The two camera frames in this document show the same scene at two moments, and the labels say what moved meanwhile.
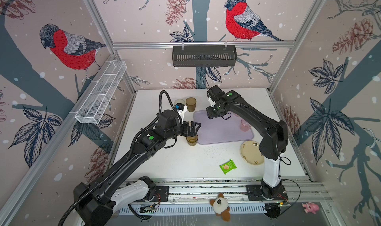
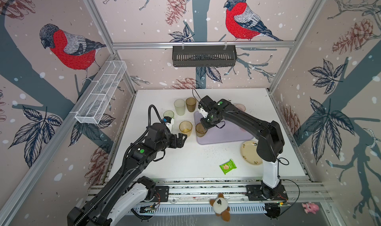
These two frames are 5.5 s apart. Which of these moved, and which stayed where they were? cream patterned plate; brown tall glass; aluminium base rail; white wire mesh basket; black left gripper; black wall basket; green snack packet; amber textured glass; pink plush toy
Moved: black left gripper; amber textured glass; brown tall glass
Stayed: pink plush toy; aluminium base rail; white wire mesh basket; green snack packet; cream patterned plate; black wall basket
